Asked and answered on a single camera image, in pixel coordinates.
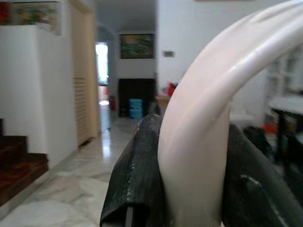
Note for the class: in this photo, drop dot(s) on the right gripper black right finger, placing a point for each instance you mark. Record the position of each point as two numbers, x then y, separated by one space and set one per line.
255 189

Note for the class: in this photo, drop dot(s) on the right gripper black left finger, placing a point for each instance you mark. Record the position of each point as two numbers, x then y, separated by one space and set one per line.
132 179

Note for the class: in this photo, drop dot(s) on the beige plastic dustpan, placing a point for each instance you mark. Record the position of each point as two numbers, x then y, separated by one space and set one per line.
194 142

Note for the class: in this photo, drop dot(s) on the black table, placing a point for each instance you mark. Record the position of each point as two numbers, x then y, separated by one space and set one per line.
287 127

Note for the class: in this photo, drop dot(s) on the blue bottle crate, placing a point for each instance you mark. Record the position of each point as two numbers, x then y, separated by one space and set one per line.
136 108

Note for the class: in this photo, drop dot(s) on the red fire extinguisher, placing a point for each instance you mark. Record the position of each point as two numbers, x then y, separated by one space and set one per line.
113 102

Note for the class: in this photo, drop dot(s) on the black cabinet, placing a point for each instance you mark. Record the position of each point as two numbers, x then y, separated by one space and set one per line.
135 88

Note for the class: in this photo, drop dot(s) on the red items pile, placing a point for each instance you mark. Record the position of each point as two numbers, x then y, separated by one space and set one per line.
170 89

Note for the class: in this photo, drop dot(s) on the light wooden louvred door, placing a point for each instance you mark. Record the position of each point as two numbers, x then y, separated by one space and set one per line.
82 94

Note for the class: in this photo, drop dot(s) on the dark wooden staircase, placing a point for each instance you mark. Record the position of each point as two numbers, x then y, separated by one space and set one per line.
16 163

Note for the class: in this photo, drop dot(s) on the green framed landscape painting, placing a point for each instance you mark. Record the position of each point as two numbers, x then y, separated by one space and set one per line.
136 46

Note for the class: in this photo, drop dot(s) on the colourful floral picture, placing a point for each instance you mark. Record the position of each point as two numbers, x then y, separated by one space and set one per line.
33 14

